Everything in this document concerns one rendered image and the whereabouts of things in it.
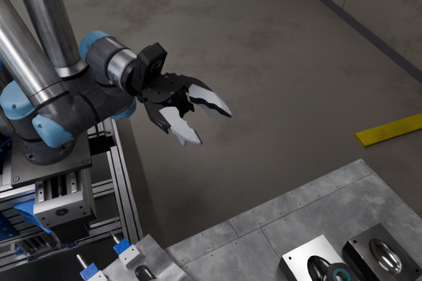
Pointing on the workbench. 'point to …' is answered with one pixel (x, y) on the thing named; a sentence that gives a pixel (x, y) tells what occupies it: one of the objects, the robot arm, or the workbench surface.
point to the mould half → (167, 270)
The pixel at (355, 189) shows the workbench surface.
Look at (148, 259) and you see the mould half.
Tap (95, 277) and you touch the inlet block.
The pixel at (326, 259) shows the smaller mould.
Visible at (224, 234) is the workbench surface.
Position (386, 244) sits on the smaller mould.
